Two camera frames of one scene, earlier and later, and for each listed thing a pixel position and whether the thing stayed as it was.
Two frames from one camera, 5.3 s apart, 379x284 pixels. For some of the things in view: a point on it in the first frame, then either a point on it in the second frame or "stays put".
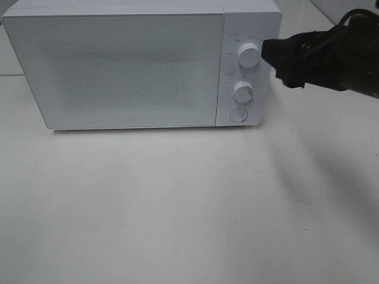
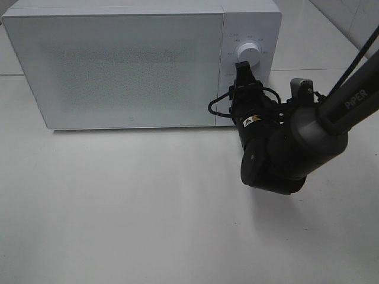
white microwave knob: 249,55 stays put
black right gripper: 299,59 to 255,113
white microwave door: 111,71 stays put
